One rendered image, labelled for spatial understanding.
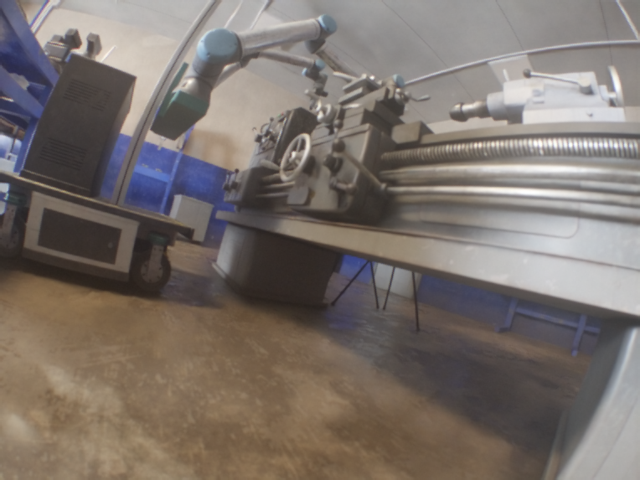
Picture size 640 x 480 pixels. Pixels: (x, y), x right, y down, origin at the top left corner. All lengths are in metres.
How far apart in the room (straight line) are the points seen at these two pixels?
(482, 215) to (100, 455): 0.90
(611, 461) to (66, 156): 1.72
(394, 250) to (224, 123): 4.88
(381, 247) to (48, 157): 1.20
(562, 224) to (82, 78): 1.57
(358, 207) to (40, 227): 1.12
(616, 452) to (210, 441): 0.75
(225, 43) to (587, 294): 1.25
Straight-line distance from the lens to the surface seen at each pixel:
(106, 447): 0.50
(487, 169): 0.67
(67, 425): 0.53
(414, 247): 0.59
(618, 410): 0.64
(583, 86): 0.98
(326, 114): 1.01
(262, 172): 1.82
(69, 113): 1.23
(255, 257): 1.62
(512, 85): 1.12
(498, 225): 0.71
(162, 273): 1.25
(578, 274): 0.48
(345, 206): 0.80
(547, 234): 0.67
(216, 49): 1.13
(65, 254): 1.14
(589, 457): 0.67
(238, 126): 5.36
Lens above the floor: 0.37
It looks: 2 degrees up
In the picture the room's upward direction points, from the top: 16 degrees clockwise
